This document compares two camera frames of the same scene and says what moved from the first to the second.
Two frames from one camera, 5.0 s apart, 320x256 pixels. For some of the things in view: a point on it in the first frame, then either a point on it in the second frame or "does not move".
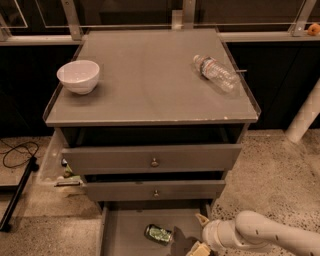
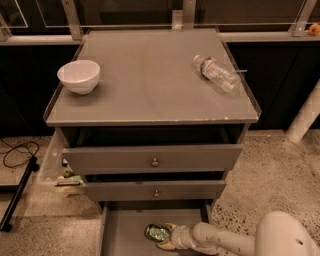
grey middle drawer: [155, 191] does not move
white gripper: [210, 232] -> [177, 235]
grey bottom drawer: [151, 229] does not move
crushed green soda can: [159, 234] does not move
